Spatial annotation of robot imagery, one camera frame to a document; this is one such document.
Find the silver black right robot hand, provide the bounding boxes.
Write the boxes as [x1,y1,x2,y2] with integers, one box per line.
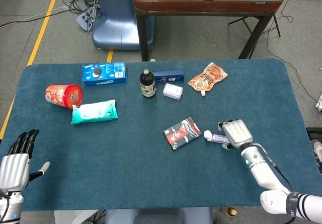
[217,119,254,151]

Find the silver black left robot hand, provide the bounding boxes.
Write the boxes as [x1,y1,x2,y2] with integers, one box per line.
[0,129,50,192]

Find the purple white toothpaste tube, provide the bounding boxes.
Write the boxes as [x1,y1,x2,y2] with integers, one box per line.
[203,130,231,144]

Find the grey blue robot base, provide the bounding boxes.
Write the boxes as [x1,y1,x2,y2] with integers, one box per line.
[105,207,214,224]

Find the orange spout pouch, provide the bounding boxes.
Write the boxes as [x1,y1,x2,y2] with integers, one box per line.
[187,62,228,96]

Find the white box under table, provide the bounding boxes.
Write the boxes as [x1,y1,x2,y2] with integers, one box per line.
[53,209,99,224]

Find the black crate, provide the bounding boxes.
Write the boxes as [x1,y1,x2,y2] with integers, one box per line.
[305,127,322,141]

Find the clear plastic case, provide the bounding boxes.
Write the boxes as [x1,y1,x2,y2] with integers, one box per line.
[162,83,184,100]

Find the grey sneaker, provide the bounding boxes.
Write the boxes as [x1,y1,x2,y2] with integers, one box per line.
[310,139,322,164]

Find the long dark blue box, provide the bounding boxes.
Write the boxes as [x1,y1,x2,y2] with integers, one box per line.
[151,69,185,85]

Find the red instant noodle cup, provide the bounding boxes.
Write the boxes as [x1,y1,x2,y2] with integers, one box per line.
[45,84,84,110]

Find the green wet wipes pack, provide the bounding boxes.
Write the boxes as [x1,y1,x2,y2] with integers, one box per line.
[71,99,119,125]

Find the dark glass bottle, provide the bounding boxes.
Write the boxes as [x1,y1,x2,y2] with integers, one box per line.
[139,69,156,99]

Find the blue table mat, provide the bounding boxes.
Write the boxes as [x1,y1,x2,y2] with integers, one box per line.
[0,58,318,212]

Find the blue Oreo cookie box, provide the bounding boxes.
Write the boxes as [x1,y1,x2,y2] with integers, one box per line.
[82,62,128,87]

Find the brown wooden table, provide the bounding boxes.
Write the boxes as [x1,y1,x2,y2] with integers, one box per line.
[132,0,285,62]

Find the blue grey machine base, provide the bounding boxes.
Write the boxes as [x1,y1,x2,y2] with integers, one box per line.
[92,0,155,50]

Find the grey power strip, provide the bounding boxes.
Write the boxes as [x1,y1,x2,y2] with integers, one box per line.
[76,7,101,32]

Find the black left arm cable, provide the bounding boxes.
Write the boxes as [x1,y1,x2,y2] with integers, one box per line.
[0,192,13,221]

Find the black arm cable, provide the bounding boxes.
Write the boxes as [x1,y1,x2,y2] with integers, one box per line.
[252,142,298,224]
[0,192,13,221]

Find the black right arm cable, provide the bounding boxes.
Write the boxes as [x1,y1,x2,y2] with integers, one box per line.
[252,142,298,224]

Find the thin black floor cable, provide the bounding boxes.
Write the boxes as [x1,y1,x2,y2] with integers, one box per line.
[265,0,319,104]

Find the white floor cable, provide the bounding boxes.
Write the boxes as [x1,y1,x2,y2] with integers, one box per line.
[0,5,70,29]

